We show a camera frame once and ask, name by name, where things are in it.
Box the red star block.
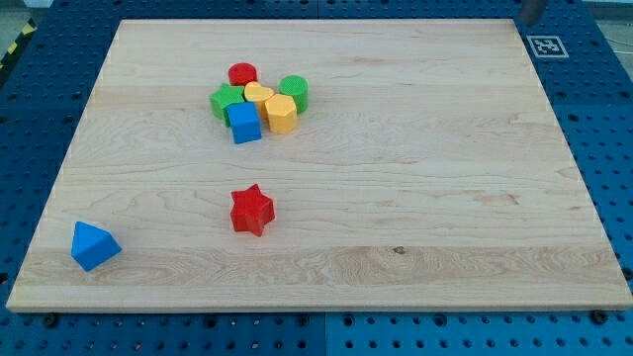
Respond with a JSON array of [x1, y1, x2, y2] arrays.
[[229, 184, 275, 237]]

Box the blue triangle block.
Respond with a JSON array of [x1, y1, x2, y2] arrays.
[[70, 222, 122, 272]]

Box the red cylinder block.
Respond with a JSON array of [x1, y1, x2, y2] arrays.
[[227, 62, 258, 86]]

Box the blue cube block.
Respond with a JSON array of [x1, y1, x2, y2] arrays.
[[226, 102, 262, 144]]

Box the green cylinder block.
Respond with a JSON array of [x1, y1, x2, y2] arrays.
[[279, 75, 309, 114]]

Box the yellow hexagon block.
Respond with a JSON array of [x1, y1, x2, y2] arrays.
[[265, 94, 298, 134]]

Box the black yellow hazard tape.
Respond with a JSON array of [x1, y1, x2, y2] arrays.
[[1, 18, 38, 72]]

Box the black bolt front right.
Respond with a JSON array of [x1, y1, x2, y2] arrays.
[[589, 310, 609, 325]]

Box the yellow heart block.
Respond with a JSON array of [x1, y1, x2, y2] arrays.
[[243, 81, 275, 121]]

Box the black bolt front left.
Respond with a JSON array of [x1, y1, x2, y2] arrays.
[[42, 312, 58, 328]]

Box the wooden board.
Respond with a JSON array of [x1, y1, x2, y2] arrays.
[[7, 20, 632, 312]]

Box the green star block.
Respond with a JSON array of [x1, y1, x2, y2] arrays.
[[209, 83, 244, 128]]

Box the white fiducial marker tag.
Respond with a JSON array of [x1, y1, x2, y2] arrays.
[[527, 36, 569, 58]]

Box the grey robot arm stick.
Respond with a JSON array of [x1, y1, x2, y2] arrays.
[[517, 0, 548, 26]]

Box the black bolt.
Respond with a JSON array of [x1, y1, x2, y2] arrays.
[[589, 310, 609, 325], [42, 312, 58, 328]]

